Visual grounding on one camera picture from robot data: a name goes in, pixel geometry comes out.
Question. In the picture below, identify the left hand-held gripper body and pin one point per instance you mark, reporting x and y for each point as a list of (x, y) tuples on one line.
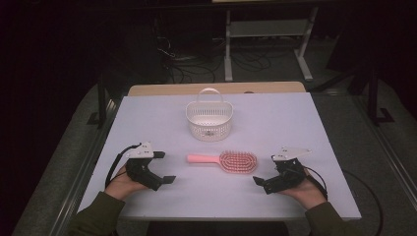
[(141, 170)]

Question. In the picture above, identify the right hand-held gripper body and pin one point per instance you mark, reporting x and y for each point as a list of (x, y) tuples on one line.
[(288, 175)]

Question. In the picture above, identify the pink hairbrush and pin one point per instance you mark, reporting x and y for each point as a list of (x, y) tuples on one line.
[(237, 162)]

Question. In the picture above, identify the white plastic basket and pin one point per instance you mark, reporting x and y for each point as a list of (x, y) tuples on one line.
[(209, 131)]

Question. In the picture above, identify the person's right hand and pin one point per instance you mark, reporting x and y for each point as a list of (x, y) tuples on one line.
[(305, 193)]

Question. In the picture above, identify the person's left hand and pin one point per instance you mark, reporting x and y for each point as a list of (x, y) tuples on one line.
[(119, 187)]

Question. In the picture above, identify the wooden table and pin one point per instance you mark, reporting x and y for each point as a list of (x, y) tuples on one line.
[(183, 88)]

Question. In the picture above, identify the black stand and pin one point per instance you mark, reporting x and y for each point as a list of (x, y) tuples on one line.
[(375, 98), (103, 105)]

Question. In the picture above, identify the white metal stand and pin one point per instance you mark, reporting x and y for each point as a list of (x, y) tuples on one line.
[(268, 29)]

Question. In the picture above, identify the metal floor rail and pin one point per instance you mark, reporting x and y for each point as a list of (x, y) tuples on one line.
[(390, 157), (82, 183)]

